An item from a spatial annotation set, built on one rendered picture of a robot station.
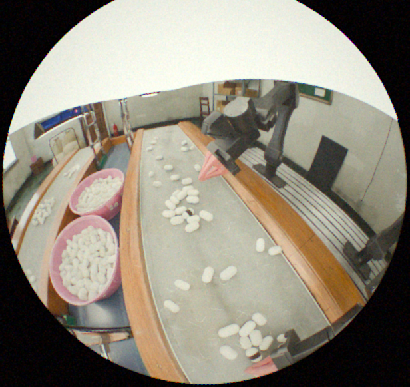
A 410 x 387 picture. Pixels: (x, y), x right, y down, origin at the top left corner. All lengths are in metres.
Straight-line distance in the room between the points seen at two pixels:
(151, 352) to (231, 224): 0.35
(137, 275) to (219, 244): 0.19
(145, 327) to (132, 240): 0.19
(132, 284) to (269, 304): 0.27
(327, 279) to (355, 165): 1.86
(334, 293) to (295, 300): 0.10
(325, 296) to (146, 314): 0.36
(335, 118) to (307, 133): 0.54
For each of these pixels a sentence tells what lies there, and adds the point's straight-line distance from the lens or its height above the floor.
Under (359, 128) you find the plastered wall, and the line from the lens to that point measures 2.10.
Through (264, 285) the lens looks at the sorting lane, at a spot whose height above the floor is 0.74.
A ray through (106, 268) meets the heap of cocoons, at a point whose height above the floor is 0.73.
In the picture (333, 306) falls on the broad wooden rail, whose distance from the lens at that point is 0.40.
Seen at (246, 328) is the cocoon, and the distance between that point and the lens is 0.29.
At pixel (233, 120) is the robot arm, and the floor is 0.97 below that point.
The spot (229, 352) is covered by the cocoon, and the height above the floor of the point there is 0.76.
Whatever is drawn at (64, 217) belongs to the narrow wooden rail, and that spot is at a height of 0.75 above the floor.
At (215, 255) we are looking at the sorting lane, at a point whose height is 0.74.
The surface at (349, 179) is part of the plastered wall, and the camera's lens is 2.19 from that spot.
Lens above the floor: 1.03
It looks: 38 degrees down
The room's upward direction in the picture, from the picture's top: straight up
